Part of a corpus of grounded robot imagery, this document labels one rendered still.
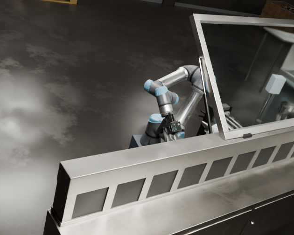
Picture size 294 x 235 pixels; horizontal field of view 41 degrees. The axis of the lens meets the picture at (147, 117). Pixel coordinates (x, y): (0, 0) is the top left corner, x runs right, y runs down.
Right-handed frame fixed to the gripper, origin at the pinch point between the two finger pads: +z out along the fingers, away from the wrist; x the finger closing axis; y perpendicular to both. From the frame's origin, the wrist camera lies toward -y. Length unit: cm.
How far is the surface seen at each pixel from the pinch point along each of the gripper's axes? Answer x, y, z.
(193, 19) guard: -21, 62, -47
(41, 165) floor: -11, -181, -24
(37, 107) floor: 19, -241, -95
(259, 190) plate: -1, 52, 30
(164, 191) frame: -47, 46, 20
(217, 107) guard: -21, 61, -8
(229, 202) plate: -21, 52, 31
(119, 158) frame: -71, 59, 5
